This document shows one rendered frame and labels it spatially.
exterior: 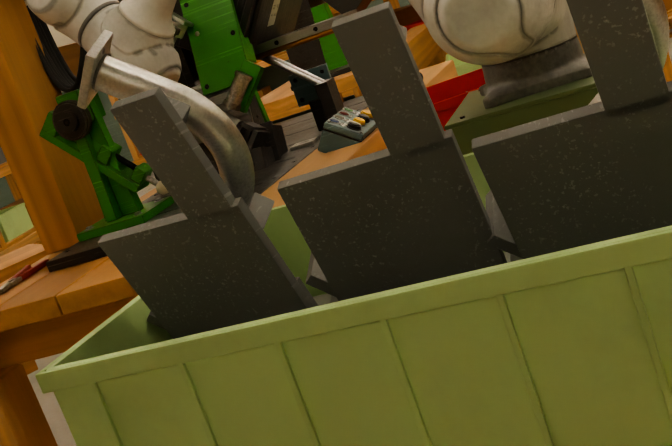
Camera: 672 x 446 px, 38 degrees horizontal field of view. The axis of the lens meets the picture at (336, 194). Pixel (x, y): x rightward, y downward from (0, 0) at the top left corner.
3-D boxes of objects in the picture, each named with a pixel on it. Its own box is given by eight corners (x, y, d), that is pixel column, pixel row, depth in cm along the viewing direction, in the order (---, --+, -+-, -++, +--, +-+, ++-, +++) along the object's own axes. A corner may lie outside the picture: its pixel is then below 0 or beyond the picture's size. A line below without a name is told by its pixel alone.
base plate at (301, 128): (394, 93, 265) (391, 85, 265) (252, 214, 163) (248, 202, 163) (257, 136, 279) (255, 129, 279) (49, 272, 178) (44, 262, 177)
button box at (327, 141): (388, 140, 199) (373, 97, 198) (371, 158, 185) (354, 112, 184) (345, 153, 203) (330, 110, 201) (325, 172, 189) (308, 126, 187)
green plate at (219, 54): (268, 82, 209) (243, -12, 210) (251, 79, 201) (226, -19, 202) (220, 98, 213) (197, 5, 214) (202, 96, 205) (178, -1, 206)
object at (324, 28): (360, 21, 222) (356, 8, 222) (342, 30, 207) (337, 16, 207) (211, 73, 235) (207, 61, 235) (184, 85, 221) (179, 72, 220)
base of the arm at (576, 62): (583, 58, 167) (574, 26, 166) (604, 72, 145) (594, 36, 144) (479, 91, 170) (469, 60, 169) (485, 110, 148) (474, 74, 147)
